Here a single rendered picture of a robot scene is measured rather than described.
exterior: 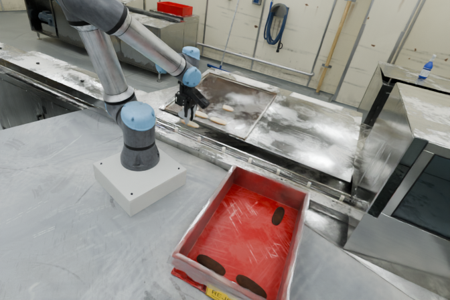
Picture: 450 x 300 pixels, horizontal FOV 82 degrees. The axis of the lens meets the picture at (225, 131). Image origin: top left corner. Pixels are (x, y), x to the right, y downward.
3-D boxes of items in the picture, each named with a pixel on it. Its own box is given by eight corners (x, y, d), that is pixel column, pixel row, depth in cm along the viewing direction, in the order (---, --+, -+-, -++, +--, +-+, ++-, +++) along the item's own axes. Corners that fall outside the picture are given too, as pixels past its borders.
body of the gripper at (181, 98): (183, 99, 129) (184, 76, 123) (197, 104, 126) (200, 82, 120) (174, 104, 123) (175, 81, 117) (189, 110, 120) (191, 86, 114)
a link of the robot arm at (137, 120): (130, 151, 92) (128, 118, 85) (116, 133, 100) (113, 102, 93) (161, 142, 99) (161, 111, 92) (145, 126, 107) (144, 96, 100)
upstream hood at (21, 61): (-25, 56, 179) (-30, 43, 174) (4, 51, 193) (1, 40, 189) (108, 114, 139) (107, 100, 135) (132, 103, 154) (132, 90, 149)
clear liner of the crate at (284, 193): (165, 275, 74) (165, 255, 69) (230, 177, 113) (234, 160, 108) (276, 339, 65) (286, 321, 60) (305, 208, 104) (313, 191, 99)
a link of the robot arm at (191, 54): (177, 45, 110) (193, 45, 115) (176, 71, 115) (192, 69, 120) (187, 51, 105) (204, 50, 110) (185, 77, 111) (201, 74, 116)
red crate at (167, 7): (156, 10, 437) (156, 1, 431) (168, 9, 467) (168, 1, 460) (182, 16, 424) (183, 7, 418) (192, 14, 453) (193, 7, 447)
